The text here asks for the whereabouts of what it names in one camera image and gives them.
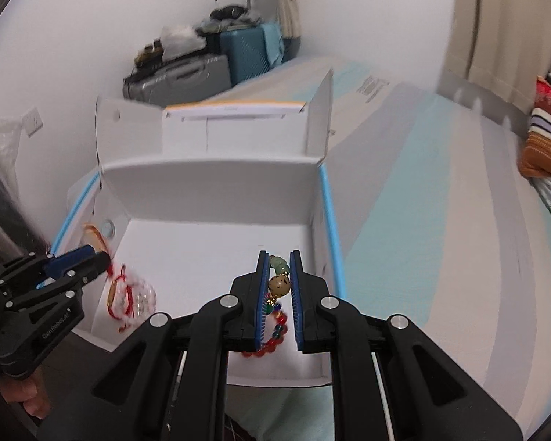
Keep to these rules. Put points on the teal cloth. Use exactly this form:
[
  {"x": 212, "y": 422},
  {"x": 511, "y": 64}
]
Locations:
[{"x": 273, "y": 46}]

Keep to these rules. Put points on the person's left hand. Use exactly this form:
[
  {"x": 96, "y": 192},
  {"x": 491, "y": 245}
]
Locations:
[{"x": 36, "y": 395}]

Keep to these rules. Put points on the striped orange pillow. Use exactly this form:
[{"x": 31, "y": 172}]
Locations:
[{"x": 546, "y": 147}]

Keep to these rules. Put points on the white plastic bag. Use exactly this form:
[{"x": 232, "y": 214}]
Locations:
[{"x": 181, "y": 36}]

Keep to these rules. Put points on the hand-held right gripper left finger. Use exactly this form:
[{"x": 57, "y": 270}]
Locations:
[{"x": 261, "y": 294}]

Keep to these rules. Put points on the white wall socket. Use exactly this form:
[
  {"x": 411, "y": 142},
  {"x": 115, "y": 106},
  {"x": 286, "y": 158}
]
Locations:
[{"x": 32, "y": 121}]

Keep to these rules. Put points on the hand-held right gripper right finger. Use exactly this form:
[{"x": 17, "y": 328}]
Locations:
[{"x": 296, "y": 294}]

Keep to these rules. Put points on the white cardboard box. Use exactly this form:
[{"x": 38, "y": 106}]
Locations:
[{"x": 211, "y": 239}]

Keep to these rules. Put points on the pale striped mattress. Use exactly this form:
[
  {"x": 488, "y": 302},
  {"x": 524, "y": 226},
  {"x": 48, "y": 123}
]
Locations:
[{"x": 441, "y": 239}]

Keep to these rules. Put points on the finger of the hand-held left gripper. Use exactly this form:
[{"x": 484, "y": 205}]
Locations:
[
  {"x": 71, "y": 257},
  {"x": 89, "y": 266}
]

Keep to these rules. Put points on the dark clutter pile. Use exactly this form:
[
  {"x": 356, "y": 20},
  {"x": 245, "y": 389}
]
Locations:
[{"x": 229, "y": 16}]

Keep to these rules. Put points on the black and yellow bundle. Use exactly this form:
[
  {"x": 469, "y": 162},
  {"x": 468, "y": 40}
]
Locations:
[{"x": 149, "y": 53}]

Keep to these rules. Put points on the narrow beige curtain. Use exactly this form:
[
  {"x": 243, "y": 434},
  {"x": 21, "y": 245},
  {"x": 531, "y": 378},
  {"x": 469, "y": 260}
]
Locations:
[{"x": 288, "y": 9}]

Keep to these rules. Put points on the grey suitcase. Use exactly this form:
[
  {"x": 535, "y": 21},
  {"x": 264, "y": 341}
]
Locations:
[{"x": 179, "y": 80}]

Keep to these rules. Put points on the teal suitcase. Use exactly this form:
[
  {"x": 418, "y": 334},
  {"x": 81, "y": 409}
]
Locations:
[{"x": 245, "y": 53}]

